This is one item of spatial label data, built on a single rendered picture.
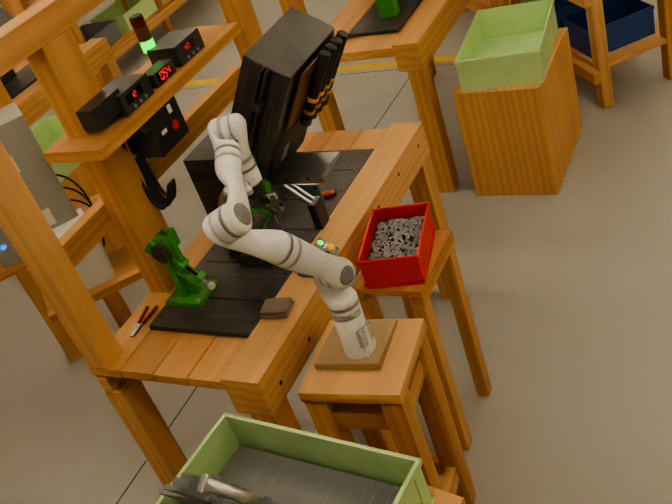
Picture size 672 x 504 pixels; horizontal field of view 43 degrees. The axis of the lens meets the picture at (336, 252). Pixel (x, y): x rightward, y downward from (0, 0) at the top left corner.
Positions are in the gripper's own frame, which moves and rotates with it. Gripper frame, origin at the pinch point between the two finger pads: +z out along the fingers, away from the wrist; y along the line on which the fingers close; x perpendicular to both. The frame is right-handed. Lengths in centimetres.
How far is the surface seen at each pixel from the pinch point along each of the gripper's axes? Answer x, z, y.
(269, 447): 45, 43, -8
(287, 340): 6.6, 41.0, 4.9
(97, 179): -13, -8, 71
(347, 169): -89, 40, 24
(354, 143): -112, 42, 32
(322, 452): 47, 39, -27
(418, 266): -33, 43, -25
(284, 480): 54, 45, -16
